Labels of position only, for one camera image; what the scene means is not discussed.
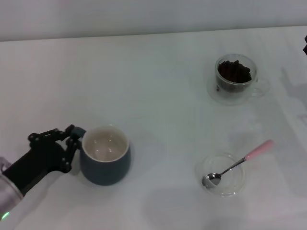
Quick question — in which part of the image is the pink handled metal spoon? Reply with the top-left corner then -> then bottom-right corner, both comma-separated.
201,139 -> 274,187

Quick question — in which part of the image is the dark blue ceramic mug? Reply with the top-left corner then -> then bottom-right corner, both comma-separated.
73,124 -> 132,186

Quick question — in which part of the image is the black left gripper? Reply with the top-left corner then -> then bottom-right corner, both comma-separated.
1,124 -> 81,196

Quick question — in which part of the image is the clear glass saucer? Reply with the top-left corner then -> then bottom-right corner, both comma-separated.
203,69 -> 266,106

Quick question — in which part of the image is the small clear glass dish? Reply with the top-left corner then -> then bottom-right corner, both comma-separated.
195,152 -> 247,198

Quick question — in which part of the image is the clear glass cup with handle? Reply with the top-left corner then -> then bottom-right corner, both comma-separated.
214,54 -> 271,99

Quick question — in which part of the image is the coffee bean pile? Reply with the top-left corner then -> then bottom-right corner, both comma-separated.
217,59 -> 252,93

